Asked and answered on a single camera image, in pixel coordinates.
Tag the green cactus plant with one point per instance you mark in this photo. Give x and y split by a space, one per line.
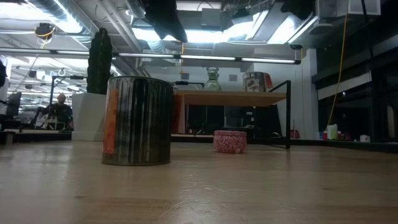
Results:
99 62

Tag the wooden shelf black legs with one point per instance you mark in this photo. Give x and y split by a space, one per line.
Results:
230 98

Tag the small red container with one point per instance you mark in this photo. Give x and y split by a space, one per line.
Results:
325 135

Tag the pale green bottle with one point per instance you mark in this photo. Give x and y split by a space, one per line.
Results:
332 132

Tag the black monitor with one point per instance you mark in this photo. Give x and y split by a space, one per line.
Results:
14 104

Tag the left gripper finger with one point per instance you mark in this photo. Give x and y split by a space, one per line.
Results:
174 31

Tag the silver can floral label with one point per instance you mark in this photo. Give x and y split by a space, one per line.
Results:
255 82

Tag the white cup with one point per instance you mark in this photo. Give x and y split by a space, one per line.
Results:
365 138

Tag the long linear ceiling light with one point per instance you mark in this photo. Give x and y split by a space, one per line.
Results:
205 58

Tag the black aluminium rig frame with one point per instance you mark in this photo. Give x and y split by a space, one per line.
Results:
357 145

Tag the black metal stand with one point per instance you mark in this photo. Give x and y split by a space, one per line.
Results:
182 82
77 77

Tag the silver can orange label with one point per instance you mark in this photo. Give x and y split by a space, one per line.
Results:
136 121

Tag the pink patterned tin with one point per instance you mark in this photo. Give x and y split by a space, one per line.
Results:
230 141

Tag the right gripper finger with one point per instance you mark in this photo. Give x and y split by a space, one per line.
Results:
300 7

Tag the person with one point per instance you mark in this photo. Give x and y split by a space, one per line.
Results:
62 112

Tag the green glass candlestick holder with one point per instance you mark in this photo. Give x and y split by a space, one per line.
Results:
213 84

